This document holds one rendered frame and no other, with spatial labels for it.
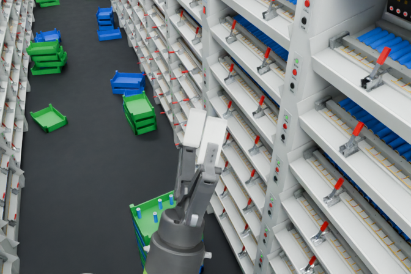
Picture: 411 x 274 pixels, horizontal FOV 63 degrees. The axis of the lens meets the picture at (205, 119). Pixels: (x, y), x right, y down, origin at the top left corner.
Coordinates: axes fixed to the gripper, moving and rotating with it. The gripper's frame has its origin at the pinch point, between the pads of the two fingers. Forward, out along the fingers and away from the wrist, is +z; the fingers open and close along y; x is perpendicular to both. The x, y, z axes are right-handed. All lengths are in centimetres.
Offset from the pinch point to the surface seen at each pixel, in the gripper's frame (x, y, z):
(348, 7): -34, -21, 32
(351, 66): -35.3, -16.4, 17.8
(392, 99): -38.0, -4.6, 11.3
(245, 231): -58, -101, -59
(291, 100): -33, -37, 8
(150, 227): -11, -103, -64
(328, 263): -54, -31, -37
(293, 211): -49, -48, -28
